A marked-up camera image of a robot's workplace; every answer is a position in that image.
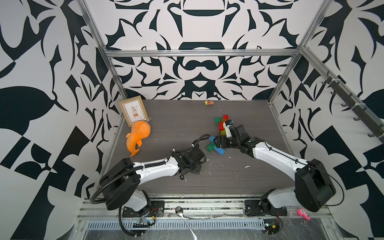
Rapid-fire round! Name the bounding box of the small toy figure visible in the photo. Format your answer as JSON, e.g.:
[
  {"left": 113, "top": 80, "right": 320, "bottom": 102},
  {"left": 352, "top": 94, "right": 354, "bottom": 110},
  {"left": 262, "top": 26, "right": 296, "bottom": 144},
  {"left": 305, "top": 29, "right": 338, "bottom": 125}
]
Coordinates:
[{"left": 204, "top": 100, "right": 214, "bottom": 106}]

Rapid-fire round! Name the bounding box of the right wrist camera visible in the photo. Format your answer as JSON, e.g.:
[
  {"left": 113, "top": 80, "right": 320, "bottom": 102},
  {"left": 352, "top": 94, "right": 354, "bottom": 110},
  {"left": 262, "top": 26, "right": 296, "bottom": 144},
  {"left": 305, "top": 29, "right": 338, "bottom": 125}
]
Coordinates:
[{"left": 223, "top": 120, "right": 233, "bottom": 138}]

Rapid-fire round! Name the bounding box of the pink clip toy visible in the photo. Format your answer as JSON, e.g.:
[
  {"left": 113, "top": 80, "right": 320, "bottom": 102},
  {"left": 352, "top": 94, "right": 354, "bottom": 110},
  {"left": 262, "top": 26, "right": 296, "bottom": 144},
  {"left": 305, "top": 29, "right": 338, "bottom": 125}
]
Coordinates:
[{"left": 297, "top": 209, "right": 311, "bottom": 221}]

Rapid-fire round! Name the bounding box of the wall hook rack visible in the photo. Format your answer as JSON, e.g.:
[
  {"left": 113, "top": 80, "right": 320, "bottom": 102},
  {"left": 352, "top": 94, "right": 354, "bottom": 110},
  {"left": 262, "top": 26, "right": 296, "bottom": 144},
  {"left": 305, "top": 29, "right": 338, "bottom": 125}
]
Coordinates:
[{"left": 322, "top": 72, "right": 384, "bottom": 142}]

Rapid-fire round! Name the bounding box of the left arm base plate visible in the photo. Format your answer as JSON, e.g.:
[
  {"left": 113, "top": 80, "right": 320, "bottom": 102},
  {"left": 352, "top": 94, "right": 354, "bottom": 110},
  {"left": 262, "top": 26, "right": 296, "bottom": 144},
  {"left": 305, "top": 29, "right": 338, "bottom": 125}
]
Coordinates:
[{"left": 122, "top": 200, "right": 166, "bottom": 218}]

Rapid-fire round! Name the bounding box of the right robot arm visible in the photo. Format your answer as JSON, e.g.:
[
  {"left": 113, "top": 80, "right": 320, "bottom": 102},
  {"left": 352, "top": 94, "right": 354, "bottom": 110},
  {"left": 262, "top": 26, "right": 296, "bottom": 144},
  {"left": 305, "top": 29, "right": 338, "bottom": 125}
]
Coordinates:
[{"left": 210, "top": 125, "right": 338, "bottom": 217}]

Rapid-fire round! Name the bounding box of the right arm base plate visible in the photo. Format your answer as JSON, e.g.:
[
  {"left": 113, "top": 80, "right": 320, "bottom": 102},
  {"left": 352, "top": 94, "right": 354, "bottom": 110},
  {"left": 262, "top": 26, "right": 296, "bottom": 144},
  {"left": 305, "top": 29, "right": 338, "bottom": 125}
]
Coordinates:
[{"left": 245, "top": 200, "right": 288, "bottom": 217}]

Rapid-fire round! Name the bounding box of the framed plant picture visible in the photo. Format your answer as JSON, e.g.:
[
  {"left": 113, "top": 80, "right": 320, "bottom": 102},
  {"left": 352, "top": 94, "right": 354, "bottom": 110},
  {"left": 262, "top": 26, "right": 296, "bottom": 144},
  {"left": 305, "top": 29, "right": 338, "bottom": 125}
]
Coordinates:
[{"left": 119, "top": 96, "right": 149, "bottom": 127}]

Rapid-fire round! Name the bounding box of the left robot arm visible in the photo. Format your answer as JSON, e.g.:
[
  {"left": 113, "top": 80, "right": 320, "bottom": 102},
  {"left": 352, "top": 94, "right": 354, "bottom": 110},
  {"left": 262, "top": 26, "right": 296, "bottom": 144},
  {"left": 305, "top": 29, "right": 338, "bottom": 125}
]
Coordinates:
[{"left": 90, "top": 134, "right": 211, "bottom": 238}]

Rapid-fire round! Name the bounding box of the orange whale plush toy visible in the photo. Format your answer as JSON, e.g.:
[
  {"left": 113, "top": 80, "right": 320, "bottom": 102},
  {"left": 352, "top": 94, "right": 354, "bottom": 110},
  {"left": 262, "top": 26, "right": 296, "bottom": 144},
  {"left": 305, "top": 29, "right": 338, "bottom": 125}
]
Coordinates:
[{"left": 126, "top": 121, "right": 151, "bottom": 157}]

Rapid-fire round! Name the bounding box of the metal spoon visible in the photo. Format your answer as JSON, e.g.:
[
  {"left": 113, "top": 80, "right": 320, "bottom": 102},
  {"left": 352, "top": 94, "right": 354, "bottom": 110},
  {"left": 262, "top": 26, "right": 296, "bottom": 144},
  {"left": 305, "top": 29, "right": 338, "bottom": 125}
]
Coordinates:
[{"left": 175, "top": 206, "right": 198, "bottom": 240}]

